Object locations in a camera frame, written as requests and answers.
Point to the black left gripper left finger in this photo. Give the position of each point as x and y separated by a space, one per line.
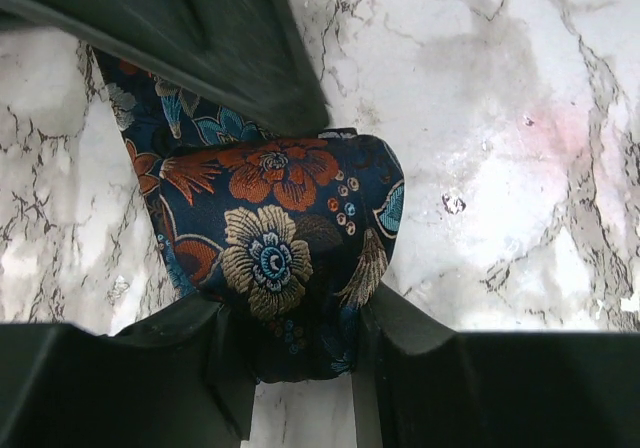
174 379

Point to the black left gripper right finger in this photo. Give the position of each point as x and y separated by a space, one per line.
421 384

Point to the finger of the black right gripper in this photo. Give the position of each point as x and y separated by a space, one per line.
245 54

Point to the navy floral tie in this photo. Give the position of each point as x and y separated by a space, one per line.
292 234

